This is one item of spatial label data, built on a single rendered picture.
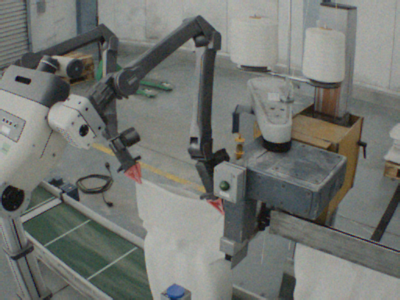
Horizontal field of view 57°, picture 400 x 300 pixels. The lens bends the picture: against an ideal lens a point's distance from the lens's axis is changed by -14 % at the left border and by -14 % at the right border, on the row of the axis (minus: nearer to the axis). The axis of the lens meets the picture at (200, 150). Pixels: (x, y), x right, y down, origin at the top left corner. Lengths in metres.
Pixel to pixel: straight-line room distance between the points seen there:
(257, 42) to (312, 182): 0.50
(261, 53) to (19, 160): 0.83
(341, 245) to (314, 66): 0.56
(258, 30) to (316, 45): 0.21
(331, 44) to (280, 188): 0.45
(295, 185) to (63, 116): 0.64
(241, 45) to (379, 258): 0.81
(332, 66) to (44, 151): 0.90
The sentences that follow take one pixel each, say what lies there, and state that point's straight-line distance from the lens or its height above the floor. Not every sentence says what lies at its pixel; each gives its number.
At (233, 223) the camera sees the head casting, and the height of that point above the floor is 1.14.
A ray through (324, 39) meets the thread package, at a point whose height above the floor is 1.66.
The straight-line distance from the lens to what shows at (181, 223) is 1.61.
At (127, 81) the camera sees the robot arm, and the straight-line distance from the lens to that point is 1.20.
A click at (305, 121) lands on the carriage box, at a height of 1.33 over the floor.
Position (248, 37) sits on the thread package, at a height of 1.63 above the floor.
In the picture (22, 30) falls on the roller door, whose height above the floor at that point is 0.84.
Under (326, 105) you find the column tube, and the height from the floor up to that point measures 1.38.
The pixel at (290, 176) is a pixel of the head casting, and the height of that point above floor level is 1.33.
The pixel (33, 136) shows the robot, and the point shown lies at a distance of 1.24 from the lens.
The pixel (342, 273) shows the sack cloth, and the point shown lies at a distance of 1.38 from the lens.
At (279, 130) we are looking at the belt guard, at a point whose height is 1.41.
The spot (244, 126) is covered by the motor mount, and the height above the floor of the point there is 1.26.
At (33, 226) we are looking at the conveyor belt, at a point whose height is 0.38.
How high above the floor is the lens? 1.86
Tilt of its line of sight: 26 degrees down
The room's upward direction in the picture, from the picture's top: straight up
